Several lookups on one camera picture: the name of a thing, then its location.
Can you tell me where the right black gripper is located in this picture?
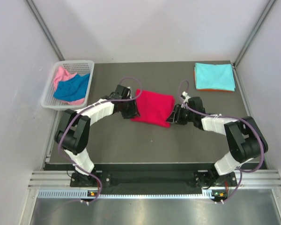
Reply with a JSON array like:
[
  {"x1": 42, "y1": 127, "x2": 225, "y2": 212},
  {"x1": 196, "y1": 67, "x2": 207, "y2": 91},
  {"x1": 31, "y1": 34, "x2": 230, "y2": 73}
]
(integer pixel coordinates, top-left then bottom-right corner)
[{"x1": 166, "y1": 104, "x2": 195, "y2": 125}]

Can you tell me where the pink t shirt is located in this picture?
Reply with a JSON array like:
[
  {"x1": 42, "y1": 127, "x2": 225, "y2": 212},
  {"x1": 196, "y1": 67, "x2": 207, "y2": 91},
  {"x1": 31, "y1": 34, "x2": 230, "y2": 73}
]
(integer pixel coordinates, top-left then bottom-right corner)
[{"x1": 53, "y1": 67, "x2": 85, "y2": 105}]

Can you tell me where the folded light blue t shirt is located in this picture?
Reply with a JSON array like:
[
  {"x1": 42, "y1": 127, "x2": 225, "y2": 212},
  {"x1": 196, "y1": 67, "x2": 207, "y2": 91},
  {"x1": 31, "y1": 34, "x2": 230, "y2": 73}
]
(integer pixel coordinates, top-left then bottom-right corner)
[{"x1": 194, "y1": 63, "x2": 236, "y2": 91}]

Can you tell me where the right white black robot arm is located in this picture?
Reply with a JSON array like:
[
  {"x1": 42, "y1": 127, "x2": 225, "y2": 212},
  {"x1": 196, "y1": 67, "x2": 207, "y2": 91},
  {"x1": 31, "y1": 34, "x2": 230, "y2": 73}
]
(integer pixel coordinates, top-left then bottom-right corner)
[{"x1": 166, "y1": 92, "x2": 268, "y2": 189}]

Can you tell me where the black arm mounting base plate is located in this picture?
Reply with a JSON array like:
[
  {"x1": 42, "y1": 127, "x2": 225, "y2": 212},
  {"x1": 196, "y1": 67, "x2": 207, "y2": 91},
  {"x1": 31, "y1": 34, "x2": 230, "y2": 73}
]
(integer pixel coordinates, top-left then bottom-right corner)
[{"x1": 70, "y1": 171, "x2": 237, "y2": 191}]

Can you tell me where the white perforated plastic basket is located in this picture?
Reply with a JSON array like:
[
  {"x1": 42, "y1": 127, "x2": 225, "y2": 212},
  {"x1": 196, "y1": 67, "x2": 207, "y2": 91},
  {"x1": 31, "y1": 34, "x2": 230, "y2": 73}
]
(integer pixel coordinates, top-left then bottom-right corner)
[{"x1": 41, "y1": 60, "x2": 95, "y2": 111}]

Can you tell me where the right aluminium frame post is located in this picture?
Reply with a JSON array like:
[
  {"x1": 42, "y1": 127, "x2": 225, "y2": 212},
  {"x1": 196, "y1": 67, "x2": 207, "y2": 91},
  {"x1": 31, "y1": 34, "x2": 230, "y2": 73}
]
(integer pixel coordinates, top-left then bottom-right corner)
[{"x1": 232, "y1": 0, "x2": 277, "y2": 68}]

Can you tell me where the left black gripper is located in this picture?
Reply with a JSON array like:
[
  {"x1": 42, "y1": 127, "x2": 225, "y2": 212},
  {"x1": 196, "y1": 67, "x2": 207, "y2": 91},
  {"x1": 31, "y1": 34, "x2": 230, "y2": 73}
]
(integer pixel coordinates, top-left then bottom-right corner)
[{"x1": 121, "y1": 97, "x2": 141, "y2": 119}]

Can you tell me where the red t shirt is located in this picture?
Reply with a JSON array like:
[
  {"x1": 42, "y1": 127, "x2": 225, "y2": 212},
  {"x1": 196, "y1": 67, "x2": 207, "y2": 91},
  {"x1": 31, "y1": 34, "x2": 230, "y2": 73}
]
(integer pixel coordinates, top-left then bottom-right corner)
[{"x1": 131, "y1": 89, "x2": 175, "y2": 128}]

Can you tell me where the aluminium frame post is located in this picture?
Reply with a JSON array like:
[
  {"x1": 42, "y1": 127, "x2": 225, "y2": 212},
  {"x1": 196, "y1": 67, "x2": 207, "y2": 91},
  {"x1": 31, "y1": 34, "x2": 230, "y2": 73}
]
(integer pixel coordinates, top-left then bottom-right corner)
[
  {"x1": 232, "y1": 0, "x2": 277, "y2": 68},
  {"x1": 24, "y1": 0, "x2": 65, "y2": 61}
]

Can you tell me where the white slotted cable duct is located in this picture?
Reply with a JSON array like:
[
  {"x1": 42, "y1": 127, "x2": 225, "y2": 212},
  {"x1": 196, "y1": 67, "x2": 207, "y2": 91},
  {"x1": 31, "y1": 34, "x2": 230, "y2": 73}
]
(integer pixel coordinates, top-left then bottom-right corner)
[{"x1": 37, "y1": 189, "x2": 224, "y2": 199}]

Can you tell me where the left aluminium frame post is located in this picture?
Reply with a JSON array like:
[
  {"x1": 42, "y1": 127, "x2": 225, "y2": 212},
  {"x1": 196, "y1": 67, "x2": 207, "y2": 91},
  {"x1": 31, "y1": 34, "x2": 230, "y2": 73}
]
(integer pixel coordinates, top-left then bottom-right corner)
[{"x1": 24, "y1": 0, "x2": 65, "y2": 61}]

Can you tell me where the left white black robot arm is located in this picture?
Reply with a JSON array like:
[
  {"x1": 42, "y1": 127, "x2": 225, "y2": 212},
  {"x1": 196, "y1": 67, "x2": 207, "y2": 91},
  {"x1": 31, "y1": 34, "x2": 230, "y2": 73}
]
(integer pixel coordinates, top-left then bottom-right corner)
[{"x1": 54, "y1": 85, "x2": 139, "y2": 186}]

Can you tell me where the folded orange t shirt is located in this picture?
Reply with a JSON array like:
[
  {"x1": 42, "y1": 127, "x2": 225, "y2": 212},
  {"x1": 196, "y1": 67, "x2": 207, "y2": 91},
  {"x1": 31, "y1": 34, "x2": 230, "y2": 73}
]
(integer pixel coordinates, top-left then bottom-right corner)
[{"x1": 193, "y1": 70, "x2": 234, "y2": 93}]

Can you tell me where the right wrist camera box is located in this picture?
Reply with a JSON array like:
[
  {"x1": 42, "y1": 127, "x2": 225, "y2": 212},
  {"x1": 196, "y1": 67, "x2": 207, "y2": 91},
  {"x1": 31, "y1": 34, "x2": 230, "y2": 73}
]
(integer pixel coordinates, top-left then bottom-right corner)
[{"x1": 181, "y1": 91, "x2": 191, "y2": 104}]

